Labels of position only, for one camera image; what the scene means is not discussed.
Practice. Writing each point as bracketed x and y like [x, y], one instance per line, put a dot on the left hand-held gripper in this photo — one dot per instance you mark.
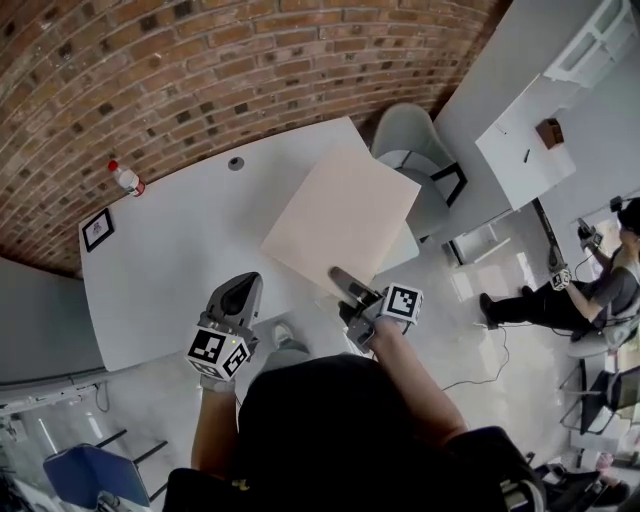
[217, 352]

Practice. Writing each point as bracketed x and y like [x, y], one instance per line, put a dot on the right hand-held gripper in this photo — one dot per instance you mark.
[402, 304]

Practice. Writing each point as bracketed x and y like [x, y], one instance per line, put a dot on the person's right forearm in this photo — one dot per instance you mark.
[410, 380]

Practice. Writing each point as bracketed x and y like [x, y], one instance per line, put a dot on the person's left forearm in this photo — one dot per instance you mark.
[215, 430]

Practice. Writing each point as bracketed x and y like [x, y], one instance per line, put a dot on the person's white shoe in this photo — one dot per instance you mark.
[283, 332]

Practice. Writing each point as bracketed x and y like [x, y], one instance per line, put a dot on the person's grey trouser leg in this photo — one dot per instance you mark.
[287, 355]

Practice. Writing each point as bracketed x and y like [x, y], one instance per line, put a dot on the white table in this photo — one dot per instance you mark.
[175, 250]

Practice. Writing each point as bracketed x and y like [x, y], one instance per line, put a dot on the clear bottle red cap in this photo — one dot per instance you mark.
[127, 180]

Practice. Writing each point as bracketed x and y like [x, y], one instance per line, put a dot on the person's black shirt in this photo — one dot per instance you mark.
[350, 450]

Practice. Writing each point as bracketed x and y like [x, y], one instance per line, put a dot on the grey shell chair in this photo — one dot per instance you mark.
[407, 130]

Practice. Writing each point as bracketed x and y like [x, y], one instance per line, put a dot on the white desk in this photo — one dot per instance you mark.
[520, 175]

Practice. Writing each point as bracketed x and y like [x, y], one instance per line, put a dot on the blue chair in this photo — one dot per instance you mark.
[95, 475]

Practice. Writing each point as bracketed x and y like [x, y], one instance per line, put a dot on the small brown box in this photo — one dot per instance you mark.
[549, 133]

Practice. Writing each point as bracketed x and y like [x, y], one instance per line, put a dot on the grey office chair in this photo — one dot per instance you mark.
[600, 342]

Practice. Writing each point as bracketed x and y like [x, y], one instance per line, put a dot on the black folding chair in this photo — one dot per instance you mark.
[607, 400]

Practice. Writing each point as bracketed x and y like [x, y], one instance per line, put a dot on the white metal rack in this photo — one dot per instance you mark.
[597, 35]

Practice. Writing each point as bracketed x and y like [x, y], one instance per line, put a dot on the black picture frame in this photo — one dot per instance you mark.
[98, 230]

